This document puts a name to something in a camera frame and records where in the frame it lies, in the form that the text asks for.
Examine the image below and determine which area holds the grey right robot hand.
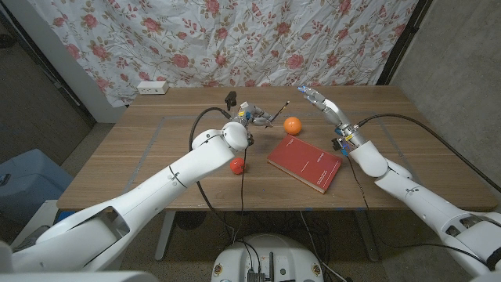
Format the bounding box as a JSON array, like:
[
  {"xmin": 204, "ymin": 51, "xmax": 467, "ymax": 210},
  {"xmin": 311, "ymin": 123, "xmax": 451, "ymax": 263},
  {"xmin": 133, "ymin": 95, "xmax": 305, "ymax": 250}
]
[{"xmin": 297, "ymin": 85, "xmax": 357, "ymax": 136}]

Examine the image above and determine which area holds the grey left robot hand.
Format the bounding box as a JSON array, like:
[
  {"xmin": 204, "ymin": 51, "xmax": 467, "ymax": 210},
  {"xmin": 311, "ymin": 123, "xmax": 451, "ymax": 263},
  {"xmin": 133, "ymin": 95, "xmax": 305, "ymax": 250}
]
[{"xmin": 233, "ymin": 100, "xmax": 275, "ymax": 128}]

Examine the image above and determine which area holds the black mechanical pencil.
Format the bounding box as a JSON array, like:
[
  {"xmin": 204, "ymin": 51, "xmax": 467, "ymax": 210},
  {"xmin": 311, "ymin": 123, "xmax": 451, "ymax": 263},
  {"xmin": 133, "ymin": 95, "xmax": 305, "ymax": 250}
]
[{"xmin": 265, "ymin": 100, "xmax": 291, "ymax": 128}]

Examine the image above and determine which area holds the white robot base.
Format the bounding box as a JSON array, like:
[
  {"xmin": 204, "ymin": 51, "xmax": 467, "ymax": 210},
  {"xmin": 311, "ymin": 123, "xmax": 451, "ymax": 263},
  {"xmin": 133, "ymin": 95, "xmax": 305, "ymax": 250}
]
[{"xmin": 211, "ymin": 233, "xmax": 325, "ymax": 282}]

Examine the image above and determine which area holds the clear spray bottle black top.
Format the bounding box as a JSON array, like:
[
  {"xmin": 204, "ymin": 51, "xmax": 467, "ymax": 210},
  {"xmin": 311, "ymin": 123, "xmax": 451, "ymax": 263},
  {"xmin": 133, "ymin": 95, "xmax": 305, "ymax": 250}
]
[{"xmin": 224, "ymin": 90, "xmax": 239, "ymax": 113}]

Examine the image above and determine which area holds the red notebook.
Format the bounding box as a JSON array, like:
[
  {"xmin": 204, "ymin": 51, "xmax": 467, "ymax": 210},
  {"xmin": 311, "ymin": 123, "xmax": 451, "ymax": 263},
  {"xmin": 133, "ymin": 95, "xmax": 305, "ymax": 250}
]
[{"xmin": 267, "ymin": 134, "xmax": 344, "ymax": 195}]

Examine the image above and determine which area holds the orange fruit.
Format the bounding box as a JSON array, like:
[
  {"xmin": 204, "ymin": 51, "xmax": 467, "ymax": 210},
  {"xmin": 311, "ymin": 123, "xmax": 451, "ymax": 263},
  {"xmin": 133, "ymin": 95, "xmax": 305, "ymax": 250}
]
[{"xmin": 283, "ymin": 116, "xmax": 303, "ymax": 136}]

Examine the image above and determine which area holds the red ball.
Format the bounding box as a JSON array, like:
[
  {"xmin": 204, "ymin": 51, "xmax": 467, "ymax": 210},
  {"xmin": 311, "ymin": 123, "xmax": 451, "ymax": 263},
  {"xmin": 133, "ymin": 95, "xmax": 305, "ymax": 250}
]
[{"xmin": 229, "ymin": 157, "xmax": 247, "ymax": 175}]

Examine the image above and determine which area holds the floral fabric backdrop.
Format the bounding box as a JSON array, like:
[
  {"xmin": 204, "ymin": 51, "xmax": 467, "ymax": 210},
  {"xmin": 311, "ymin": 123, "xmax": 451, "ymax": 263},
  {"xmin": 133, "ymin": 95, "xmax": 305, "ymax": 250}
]
[{"xmin": 27, "ymin": 0, "xmax": 420, "ymax": 108}]

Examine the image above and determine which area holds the black backdrop pole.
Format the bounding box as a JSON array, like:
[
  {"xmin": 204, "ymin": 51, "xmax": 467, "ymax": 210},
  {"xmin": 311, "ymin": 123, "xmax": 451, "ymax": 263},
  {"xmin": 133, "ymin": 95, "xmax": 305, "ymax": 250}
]
[{"xmin": 376, "ymin": 0, "xmax": 434, "ymax": 86}]

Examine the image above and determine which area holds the white power strip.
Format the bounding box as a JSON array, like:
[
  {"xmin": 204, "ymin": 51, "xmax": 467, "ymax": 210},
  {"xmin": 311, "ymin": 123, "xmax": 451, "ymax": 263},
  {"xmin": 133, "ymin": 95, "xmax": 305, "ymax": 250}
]
[{"xmin": 136, "ymin": 80, "xmax": 170, "ymax": 96}]

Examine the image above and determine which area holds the black round floor fan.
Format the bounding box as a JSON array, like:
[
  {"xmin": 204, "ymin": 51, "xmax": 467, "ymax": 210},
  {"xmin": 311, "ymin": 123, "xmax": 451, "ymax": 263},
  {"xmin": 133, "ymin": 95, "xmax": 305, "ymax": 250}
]
[{"xmin": 174, "ymin": 211, "xmax": 207, "ymax": 230}]

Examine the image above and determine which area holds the metal table leg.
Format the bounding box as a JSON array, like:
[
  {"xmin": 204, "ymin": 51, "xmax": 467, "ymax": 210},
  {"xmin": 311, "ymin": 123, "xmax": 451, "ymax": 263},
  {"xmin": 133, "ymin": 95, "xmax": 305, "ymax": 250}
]
[
  {"xmin": 354, "ymin": 209, "xmax": 380, "ymax": 262},
  {"xmin": 154, "ymin": 211, "xmax": 177, "ymax": 262}
]

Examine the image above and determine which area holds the blue black floor object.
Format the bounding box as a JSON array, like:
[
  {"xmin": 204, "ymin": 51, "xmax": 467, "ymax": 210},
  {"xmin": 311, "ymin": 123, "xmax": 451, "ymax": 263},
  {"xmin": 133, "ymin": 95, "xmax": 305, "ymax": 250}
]
[{"xmin": 54, "ymin": 211, "xmax": 75, "ymax": 226}]

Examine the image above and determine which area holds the blue storage bin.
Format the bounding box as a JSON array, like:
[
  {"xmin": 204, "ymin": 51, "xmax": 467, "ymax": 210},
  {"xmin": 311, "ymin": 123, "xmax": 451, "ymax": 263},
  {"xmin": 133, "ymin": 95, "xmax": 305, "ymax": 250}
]
[{"xmin": 0, "ymin": 148, "xmax": 75, "ymax": 224}]

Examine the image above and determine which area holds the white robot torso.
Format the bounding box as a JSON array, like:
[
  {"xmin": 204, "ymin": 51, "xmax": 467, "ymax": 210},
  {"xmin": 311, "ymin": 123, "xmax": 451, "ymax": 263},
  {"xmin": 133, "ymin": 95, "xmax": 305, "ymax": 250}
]
[{"xmin": 0, "ymin": 270, "xmax": 160, "ymax": 282}]

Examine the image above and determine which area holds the person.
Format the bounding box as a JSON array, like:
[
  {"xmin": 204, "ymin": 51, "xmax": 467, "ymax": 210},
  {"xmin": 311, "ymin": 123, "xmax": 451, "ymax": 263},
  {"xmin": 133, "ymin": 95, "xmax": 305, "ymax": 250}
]
[{"xmin": 11, "ymin": 225, "xmax": 50, "ymax": 251}]

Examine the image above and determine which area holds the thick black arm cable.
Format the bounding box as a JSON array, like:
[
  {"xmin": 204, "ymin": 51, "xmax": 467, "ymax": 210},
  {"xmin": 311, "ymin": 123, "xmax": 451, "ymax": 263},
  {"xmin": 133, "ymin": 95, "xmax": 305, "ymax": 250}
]
[
  {"xmin": 189, "ymin": 107, "xmax": 236, "ymax": 244},
  {"xmin": 354, "ymin": 113, "xmax": 501, "ymax": 193}
]

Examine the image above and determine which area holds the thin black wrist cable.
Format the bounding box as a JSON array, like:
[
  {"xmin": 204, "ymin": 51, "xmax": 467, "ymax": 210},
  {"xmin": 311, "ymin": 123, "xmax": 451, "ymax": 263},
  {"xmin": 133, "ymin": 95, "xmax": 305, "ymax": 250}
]
[
  {"xmin": 346, "ymin": 156, "xmax": 369, "ymax": 212},
  {"xmin": 233, "ymin": 145, "xmax": 248, "ymax": 244}
]

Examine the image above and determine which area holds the white floor cable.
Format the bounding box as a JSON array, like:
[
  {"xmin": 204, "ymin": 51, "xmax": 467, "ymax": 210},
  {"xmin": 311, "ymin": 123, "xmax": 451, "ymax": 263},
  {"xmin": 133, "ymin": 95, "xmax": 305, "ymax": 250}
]
[{"xmin": 299, "ymin": 211, "xmax": 348, "ymax": 282}]

